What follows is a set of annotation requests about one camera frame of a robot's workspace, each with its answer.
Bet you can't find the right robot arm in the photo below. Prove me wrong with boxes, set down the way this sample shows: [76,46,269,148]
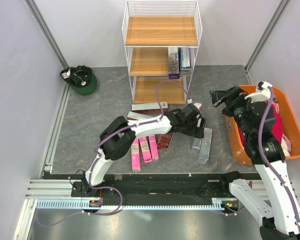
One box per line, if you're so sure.
[209,82,300,240]

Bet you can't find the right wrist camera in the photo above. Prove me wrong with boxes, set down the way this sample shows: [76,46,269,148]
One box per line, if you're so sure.
[244,81,273,102]

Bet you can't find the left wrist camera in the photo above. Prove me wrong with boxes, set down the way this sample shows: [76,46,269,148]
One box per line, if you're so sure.
[186,99,203,111]

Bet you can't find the pink box middle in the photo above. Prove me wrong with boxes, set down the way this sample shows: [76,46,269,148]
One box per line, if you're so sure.
[138,137,152,164]

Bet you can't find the left aluminium frame post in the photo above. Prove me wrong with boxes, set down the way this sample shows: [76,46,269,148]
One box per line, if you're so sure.
[23,0,71,70]

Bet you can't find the purple RiO toothpaste box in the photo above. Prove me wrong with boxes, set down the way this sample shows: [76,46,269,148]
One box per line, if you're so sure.
[168,47,180,79]

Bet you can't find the pink box left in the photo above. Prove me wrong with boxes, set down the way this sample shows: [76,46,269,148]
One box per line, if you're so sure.
[131,139,141,171]

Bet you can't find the pink box right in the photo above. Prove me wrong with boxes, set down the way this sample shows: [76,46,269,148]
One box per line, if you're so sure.
[148,135,159,161]

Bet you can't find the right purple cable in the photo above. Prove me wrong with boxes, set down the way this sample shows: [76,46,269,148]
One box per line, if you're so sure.
[258,86,300,240]

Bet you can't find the slim silver toothpaste box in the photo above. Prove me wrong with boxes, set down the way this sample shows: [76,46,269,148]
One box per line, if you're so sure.
[191,137,202,151]

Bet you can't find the black green cap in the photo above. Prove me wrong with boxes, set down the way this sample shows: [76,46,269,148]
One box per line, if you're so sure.
[60,65,98,95]

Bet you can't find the orange plastic basin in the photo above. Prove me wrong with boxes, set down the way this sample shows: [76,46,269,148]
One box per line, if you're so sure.
[224,86,300,165]

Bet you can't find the right aluminium frame post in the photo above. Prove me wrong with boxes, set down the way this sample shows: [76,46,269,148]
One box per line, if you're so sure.
[244,0,291,74]

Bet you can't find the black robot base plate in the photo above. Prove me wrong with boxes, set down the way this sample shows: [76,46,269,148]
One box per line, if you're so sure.
[71,171,244,199]

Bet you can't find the pink box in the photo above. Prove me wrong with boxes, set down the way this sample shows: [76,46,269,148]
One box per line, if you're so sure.
[131,139,141,171]
[138,137,152,164]
[148,135,159,161]

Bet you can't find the red cloth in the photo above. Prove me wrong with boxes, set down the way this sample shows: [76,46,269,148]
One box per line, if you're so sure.
[271,102,283,144]

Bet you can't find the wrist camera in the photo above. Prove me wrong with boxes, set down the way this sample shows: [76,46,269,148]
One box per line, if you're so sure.
[244,81,273,102]
[186,99,203,111]

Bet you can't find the aluminium floor rail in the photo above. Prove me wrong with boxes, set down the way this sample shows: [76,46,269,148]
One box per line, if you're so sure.
[25,85,71,199]

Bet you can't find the white pink clothes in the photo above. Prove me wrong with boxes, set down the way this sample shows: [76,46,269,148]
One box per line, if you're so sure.
[272,102,292,158]

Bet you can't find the white wire wooden shelf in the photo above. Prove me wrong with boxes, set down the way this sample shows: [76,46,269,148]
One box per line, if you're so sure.
[121,0,203,105]

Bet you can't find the dark red toothpaste box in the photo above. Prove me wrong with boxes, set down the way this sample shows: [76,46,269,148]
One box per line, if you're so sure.
[157,132,173,150]

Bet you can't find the silver red box front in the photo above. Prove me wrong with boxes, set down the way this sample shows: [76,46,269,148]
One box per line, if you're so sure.
[127,111,152,121]

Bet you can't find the silver red box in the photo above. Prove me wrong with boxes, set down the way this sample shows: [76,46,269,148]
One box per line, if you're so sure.
[131,102,168,112]
[127,111,152,121]

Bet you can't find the silver red box rear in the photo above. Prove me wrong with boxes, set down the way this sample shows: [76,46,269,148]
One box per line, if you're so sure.
[131,102,168,112]

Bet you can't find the silver Protefix toothpaste box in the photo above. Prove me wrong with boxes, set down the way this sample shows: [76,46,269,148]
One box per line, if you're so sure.
[198,127,213,164]

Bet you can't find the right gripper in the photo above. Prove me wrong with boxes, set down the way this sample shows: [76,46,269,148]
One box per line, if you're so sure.
[209,83,257,138]

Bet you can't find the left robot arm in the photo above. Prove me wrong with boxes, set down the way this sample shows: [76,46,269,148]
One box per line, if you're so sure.
[81,102,206,197]

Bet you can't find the slotted cable duct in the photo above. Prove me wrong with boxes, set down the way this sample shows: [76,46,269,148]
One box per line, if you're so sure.
[36,199,224,211]

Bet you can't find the aluminium frame post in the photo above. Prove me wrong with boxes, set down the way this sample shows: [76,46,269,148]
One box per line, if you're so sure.
[23,0,71,70]
[244,0,291,74]

